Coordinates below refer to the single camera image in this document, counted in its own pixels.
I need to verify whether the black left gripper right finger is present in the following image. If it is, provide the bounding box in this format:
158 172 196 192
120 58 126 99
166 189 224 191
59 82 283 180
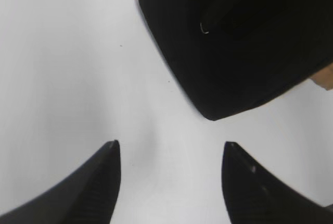
221 142 332 223

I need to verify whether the black canvas tote bag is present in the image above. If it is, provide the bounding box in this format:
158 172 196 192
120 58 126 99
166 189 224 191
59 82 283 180
138 0 332 121

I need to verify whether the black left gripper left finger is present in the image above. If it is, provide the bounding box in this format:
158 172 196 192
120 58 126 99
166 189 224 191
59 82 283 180
1 140 121 223

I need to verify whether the tan front bag handle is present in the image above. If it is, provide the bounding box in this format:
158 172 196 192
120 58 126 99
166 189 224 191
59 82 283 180
310 63 333 91

